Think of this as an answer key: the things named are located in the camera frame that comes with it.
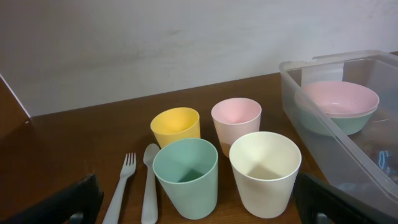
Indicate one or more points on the white plastic fork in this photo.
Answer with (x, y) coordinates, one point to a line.
(128, 169)

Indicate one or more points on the clear plastic container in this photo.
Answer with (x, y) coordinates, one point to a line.
(364, 164)

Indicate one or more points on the yellow plastic cup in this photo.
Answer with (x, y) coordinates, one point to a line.
(176, 124)

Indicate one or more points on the cream plastic cup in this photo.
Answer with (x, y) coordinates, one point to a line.
(265, 166)

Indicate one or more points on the green plastic cup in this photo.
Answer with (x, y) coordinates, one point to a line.
(187, 170)

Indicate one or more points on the white plastic spoon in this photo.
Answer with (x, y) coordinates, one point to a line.
(149, 206)

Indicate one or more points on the green plastic bowl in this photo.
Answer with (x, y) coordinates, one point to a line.
(347, 125)

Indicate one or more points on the pink plastic bowl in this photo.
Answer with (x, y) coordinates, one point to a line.
(339, 99)

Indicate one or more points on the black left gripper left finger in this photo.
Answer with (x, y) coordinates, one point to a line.
(78, 203)

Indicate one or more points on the pink plastic cup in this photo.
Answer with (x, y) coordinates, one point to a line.
(233, 118)

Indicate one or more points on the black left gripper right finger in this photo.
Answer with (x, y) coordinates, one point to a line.
(318, 202)

